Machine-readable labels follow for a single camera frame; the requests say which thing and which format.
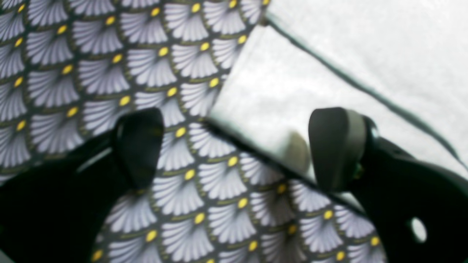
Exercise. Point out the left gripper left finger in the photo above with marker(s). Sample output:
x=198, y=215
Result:
x=52, y=213

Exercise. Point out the light grey T-shirt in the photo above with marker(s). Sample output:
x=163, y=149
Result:
x=403, y=63

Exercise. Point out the fan-patterned table cloth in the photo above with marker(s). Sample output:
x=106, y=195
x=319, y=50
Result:
x=71, y=68

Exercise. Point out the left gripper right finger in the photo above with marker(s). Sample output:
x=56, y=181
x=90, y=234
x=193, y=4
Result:
x=418, y=209

